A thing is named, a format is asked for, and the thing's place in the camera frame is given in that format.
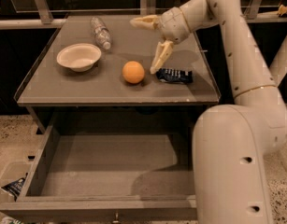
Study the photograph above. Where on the yellow object on railing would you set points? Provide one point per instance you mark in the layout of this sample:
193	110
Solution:
282	11

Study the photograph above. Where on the white paper bowl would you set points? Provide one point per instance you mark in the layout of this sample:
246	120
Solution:
79	57

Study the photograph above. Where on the white diagonal post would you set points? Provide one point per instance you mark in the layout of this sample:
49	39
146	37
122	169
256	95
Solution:
278	68

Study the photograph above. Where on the open grey top drawer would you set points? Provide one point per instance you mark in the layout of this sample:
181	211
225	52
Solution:
88	173

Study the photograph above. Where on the grey cabinet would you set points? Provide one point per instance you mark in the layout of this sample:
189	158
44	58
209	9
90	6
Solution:
49	84

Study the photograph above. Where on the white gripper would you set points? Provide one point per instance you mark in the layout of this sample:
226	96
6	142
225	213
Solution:
174	25

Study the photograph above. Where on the clear plastic water bottle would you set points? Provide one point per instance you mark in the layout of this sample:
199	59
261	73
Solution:
101	33

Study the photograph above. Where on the metal drawer knob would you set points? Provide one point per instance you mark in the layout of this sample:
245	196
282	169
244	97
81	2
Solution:
116	219

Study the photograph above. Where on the orange fruit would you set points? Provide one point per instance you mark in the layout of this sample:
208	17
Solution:
133	72

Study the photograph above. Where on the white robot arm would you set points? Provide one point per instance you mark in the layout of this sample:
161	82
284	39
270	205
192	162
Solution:
229	141

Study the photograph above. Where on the blue packet in bin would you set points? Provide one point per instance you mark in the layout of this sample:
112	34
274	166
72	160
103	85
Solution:
14	187

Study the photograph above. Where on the dark blue snack packet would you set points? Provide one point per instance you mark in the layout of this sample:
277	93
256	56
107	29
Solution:
170	75

